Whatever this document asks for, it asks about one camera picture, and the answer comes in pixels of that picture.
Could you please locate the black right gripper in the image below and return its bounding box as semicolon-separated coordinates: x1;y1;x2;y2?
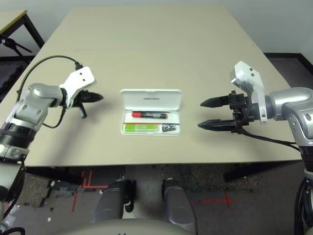
197;90;257;135

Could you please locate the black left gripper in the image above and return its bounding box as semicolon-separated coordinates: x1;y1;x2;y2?
73;91;105;119

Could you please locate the green highlighter pen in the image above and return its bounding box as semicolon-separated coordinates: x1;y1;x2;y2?
124;123;161;133

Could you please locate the white plastic pencil case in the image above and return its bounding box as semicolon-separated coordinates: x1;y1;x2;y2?
119;88;183;136

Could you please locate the black whiteboard marker red cap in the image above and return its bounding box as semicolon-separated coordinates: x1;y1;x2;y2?
131;111;170;119

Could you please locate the black table foot bar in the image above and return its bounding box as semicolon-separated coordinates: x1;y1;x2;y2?
224;163;255;182
24;166;83;187

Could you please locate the dark shaggy floor mat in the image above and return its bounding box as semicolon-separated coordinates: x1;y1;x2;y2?
180;165;245;193
0;60;30;98

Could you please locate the grey right robot leg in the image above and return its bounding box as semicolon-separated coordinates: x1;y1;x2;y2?
162;178;196;230

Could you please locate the grey robot leg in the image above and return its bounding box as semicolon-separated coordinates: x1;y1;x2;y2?
91;180;137;223
162;178;196;230

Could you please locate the black tripod stand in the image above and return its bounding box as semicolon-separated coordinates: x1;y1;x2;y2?
0;34;32;64

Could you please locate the grey left robot leg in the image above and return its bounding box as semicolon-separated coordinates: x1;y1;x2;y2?
91;180;137;223

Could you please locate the side table with black legs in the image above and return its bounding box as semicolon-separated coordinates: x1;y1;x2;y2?
0;9;46;49

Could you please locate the beige robot torso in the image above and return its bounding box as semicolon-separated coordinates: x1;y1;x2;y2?
52;217;196;235

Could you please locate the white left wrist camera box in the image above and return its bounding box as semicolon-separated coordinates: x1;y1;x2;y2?
59;67;96;109

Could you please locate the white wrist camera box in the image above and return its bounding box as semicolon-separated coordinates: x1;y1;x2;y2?
229;60;267;125
59;67;96;109

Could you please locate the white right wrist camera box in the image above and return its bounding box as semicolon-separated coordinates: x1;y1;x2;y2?
229;60;267;125

